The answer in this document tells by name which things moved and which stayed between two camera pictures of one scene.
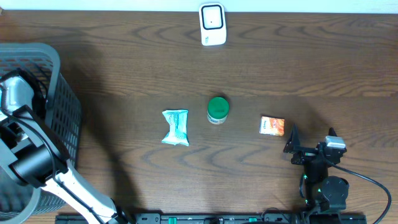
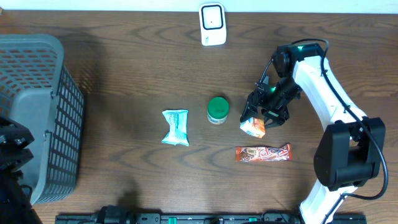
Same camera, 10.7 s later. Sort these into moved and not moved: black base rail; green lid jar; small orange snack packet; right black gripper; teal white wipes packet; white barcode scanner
Moved: right black gripper; small orange snack packet
Not moved: teal white wipes packet; green lid jar; white barcode scanner; black base rail
